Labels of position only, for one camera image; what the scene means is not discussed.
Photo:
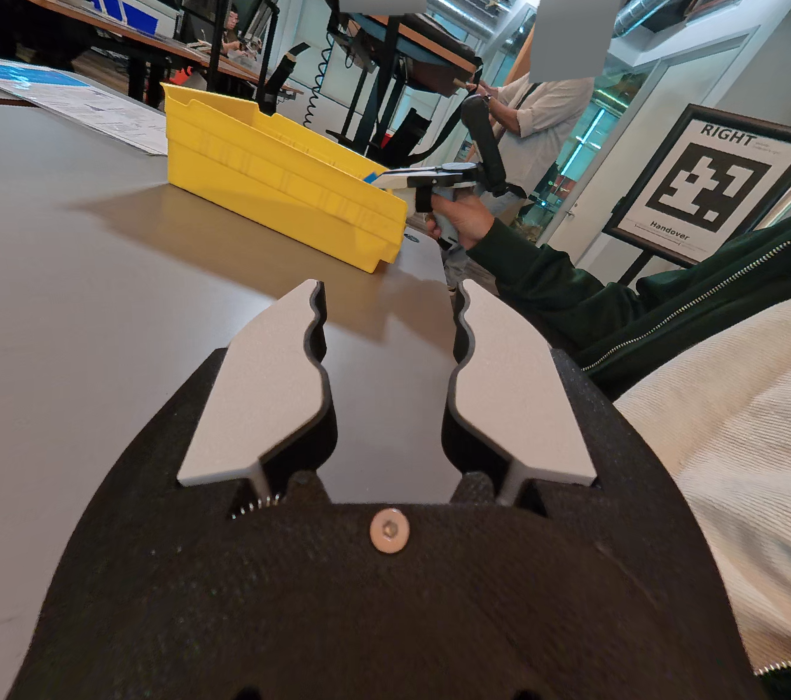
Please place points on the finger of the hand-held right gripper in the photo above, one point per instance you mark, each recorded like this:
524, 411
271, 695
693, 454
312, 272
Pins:
401, 178

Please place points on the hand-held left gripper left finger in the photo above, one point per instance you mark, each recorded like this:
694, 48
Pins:
259, 397

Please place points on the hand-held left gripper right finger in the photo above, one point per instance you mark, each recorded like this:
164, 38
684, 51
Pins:
519, 397

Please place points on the yellow plastic bin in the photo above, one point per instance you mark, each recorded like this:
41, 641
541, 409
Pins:
259, 175

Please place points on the person's right forearm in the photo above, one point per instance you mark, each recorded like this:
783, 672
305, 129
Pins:
544, 280

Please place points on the raised standing desk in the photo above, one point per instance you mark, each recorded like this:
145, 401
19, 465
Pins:
401, 39

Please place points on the grey desk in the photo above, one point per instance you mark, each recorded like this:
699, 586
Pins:
123, 311

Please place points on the wooden top office desk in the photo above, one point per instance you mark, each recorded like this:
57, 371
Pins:
123, 30

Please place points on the person's right hand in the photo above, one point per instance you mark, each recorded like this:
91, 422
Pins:
466, 218

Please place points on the black office chair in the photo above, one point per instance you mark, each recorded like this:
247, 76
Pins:
284, 76
405, 132

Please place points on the person's white clothing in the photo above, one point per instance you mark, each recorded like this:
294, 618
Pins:
723, 465

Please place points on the black framed marker sign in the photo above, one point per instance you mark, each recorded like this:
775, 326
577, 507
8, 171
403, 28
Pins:
704, 181

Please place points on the printed paper sheet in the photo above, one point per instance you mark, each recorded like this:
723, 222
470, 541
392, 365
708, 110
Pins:
80, 101

